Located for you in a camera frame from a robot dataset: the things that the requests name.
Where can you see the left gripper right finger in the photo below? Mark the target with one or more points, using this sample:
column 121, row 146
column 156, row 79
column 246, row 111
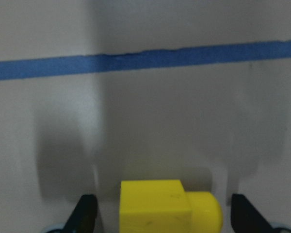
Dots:
column 245, row 218

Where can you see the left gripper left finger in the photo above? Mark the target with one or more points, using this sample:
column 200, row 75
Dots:
column 83, row 217

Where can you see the yellow block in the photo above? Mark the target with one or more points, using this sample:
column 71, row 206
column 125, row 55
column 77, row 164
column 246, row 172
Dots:
column 163, row 206

